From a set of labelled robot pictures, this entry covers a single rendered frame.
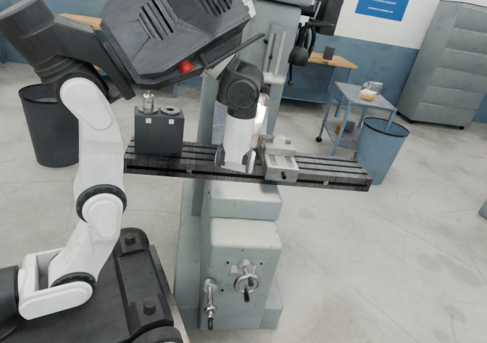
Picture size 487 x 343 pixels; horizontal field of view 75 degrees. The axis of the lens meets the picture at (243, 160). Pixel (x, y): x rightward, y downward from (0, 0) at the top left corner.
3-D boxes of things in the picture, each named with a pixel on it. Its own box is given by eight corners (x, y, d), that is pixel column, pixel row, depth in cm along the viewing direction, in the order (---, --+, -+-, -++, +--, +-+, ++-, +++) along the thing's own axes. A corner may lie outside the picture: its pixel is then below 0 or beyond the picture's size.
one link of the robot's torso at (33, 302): (22, 326, 99) (14, 299, 93) (25, 278, 114) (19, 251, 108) (93, 306, 109) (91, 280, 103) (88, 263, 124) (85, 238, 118)
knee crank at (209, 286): (217, 331, 126) (219, 321, 123) (202, 331, 125) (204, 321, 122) (215, 284, 145) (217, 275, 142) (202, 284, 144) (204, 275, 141)
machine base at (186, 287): (277, 330, 179) (285, 307, 170) (169, 331, 169) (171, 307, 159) (250, 201, 283) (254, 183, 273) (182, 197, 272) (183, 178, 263)
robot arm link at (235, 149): (248, 184, 104) (259, 123, 93) (210, 175, 105) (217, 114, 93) (253, 166, 114) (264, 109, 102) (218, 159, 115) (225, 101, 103)
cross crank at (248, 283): (260, 302, 130) (266, 283, 124) (232, 302, 127) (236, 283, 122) (255, 272, 143) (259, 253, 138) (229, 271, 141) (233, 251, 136)
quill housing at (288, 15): (286, 87, 136) (305, 6, 121) (239, 81, 133) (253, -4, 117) (277, 75, 153) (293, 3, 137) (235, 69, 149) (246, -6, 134)
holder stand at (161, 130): (182, 153, 154) (185, 114, 144) (134, 153, 147) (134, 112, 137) (179, 142, 164) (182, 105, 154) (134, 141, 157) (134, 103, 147)
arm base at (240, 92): (240, 122, 89) (267, 93, 83) (203, 93, 86) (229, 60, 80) (246, 104, 101) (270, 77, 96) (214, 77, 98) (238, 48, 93)
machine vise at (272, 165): (296, 183, 147) (301, 162, 142) (264, 179, 145) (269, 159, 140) (282, 148, 178) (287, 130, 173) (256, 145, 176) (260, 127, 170)
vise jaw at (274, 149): (294, 157, 154) (296, 150, 152) (264, 154, 152) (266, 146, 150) (291, 151, 160) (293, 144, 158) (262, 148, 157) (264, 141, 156)
